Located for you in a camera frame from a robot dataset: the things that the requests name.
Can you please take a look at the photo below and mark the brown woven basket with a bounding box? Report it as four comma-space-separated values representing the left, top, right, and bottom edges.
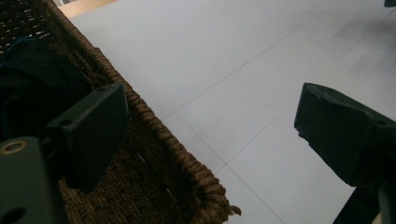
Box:
0, 0, 242, 224

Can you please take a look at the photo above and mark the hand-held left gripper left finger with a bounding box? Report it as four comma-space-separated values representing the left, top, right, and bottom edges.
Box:
45, 82, 131, 196

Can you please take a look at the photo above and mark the dark cloth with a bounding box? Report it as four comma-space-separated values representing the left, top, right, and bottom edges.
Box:
0, 36, 93, 143

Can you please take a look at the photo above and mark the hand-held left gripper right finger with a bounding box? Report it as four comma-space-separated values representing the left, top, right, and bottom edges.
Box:
293, 82, 396, 189

